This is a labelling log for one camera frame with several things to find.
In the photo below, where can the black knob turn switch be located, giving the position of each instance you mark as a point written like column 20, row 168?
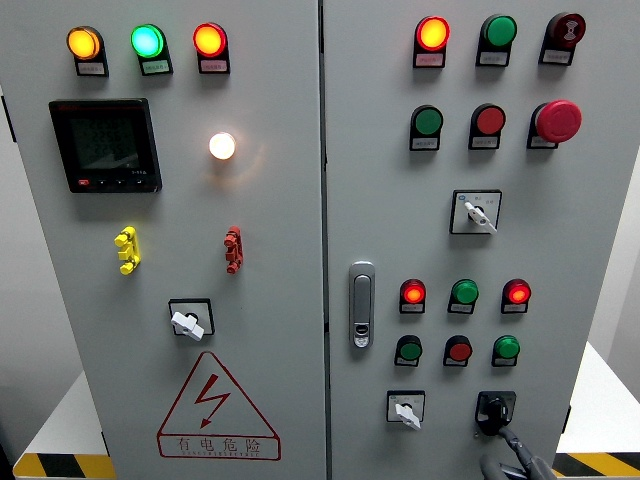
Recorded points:
column 487, row 406

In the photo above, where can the black cabinet hinge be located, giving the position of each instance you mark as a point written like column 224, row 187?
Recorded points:
column 566, row 419
column 105, row 442
column 8, row 119

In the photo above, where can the black yellow striped tape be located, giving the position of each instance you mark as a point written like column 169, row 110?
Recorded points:
column 600, row 465
column 60, row 466

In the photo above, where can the small white label plate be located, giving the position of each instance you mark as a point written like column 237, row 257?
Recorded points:
column 540, row 142
column 459, row 308
column 502, row 363
column 512, row 308
column 92, row 68
column 453, row 363
column 411, row 308
column 404, row 362
column 556, row 57
column 214, row 65
column 492, row 57
column 429, row 59
column 155, row 66
column 424, row 143
column 483, row 142

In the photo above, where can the small green round lamp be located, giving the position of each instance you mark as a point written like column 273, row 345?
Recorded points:
column 507, row 347
column 465, row 291

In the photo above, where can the small red push button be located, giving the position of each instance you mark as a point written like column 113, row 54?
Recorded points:
column 459, row 350

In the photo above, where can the small green push button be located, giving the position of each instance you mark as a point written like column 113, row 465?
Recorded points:
column 410, row 349

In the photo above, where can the small red round lamp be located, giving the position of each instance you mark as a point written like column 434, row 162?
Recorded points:
column 413, row 291
column 517, row 291

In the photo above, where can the pale grey cabinet door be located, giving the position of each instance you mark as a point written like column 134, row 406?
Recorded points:
column 545, row 240
column 275, row 225

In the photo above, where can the silver door lock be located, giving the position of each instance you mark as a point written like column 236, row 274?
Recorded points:
column 362, row 303

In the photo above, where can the red warning triangle sticker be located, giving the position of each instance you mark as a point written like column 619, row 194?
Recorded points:
column 211, row 397

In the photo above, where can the large red stop button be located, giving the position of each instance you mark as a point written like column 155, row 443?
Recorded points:
column 558, row 121

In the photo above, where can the large red push button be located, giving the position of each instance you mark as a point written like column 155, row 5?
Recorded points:
column 489, row 120

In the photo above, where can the large green push button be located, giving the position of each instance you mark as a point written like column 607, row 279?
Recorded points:
column 428, row 121

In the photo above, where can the large dark green round lamp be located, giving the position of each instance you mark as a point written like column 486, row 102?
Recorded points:
column 500, row 31

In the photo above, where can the dark red round buzzer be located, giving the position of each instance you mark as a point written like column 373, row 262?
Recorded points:
column 567, row 29

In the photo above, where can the large red round lamp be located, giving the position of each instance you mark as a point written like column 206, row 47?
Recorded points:
column 209, row 40
column 432, row 33

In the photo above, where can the white round lamp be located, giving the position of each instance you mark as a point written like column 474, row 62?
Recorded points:
column 222, row 146

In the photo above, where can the black display meter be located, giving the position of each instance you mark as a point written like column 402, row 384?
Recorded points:
column 106, row 144

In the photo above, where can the bright green round lamp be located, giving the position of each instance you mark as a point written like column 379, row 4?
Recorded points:
column 146, row 41

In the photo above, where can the large yellow round lamp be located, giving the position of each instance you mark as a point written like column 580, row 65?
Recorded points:
column 84, row 43

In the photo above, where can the large white lever turn switch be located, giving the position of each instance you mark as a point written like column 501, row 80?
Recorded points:
column 477, row 215

